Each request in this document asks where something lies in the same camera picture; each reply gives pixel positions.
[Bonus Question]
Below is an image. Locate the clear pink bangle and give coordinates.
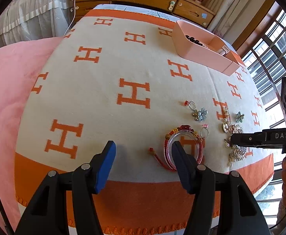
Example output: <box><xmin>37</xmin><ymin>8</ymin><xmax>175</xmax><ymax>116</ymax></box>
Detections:
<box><xmin>164</xmin><ymin>130</ymin><xmax>205</xmax><ymax>171</ymax></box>

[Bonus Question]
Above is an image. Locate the pink organizer box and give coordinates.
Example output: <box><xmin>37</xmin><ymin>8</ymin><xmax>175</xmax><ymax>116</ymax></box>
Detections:
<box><xmin>172</xmin><ymin>20</ymin><xmax>240</xmax><ymax>76</ymax></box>

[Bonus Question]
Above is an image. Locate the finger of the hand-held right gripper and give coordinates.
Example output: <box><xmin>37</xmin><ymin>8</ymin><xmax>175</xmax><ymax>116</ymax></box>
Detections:
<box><xmin>230</xmin><ymin>131</ymin><xmax>285</xmax><ymax>150</ymax></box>

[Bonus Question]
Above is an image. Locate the cream orange printed blanket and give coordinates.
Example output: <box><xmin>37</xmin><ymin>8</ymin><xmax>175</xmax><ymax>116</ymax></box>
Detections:
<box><xmin>14</xmin><ymin>4</ymin><xmax>275</xmax><ymax>234</ymax></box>

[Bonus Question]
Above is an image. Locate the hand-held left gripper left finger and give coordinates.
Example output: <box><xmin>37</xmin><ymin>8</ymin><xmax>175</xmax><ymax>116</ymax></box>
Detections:
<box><xmin>15</xmin><ymin>141</ymin><xmax>116</xmax><ymax>235</ymax></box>

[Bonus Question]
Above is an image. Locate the white lace curtain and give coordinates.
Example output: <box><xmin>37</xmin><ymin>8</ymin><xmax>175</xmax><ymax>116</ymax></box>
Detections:
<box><xmin>0</xmin><ymin>0</ymin><xmax>79</xmax><ymax>51</ymax></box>

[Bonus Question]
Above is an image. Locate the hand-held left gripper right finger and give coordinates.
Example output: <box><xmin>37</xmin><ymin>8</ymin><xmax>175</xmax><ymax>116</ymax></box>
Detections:
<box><xmin>171</xmin><ymin>141</ymin><xmax>272</xmax><ymax>235</ymax></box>

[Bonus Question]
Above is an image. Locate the gold rhinestone pearl brooch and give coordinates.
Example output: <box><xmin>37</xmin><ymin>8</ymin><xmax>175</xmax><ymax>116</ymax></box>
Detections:
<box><xmin>224</xmin><ymin>124</ymin><xmax>249</xmax><ymax>168</ymax></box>

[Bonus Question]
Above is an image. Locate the white cable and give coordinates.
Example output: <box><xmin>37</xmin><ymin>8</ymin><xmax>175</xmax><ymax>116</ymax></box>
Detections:
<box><xmin>64</xmin><ymin>0</ymin><xmax>85</xmax><ymax>38</ymax></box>

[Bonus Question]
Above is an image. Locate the window frame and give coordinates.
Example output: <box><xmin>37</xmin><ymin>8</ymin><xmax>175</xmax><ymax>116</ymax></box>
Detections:
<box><xmin>236</xmin><ymin>1</ymin><xmax>286</xmax><ymax>226</ymax></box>

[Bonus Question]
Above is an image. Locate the floral beige curtain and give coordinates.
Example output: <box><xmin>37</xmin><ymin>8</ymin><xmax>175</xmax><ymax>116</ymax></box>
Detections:
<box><xmin>202</xmin><ymin>0</ymin><xmax>276</xmax><ymax>48</ymax></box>

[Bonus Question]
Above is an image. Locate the red woven bracelet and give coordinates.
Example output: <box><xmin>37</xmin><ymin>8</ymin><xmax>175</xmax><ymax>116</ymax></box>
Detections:
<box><xmin>149</xmin><ymin>125</ymin><xmax>203</xmax><ymax>172</ymax></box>

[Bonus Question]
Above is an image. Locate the dark bead bracelet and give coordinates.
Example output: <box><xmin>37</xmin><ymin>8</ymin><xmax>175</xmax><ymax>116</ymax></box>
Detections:
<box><xmin>185</xmin><ymin>35</ymin><xmax>205</xmax><ymax>47</ymax></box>

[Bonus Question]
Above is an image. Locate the white watch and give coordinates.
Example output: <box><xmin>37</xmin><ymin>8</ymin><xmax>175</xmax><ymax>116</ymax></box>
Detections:
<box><xmin>216</xmin><ymin>46</ymin><xmax>231</xmax><ymax>57</ymax></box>

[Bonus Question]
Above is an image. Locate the pink gem ring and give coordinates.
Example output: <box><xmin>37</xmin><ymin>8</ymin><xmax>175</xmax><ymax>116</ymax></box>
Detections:
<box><xmin>200</xmin><ymin>124</ymin><xmax>210</xmax><ymax>139</ymax></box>

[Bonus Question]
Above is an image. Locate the gold pearl hair clip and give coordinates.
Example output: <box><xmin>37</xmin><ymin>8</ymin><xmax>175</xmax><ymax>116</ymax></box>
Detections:
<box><xmin>221</xmin><ymin>105</ymin><xmax>232</xmax><ymax>134</ymax></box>

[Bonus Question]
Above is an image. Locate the blue flower charm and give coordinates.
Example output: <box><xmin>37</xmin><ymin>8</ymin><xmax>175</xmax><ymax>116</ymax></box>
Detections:
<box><xmin>191</xmin><ymin>107</ymin><xmax>208</xmax><ymax>122</ymax></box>

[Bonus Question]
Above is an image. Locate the pink quilt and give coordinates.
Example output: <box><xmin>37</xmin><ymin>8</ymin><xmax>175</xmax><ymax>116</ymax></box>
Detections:
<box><xmin>0</xmin><ymin>37</ymin><xmax>63</xmax><ymax>231</ymax></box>

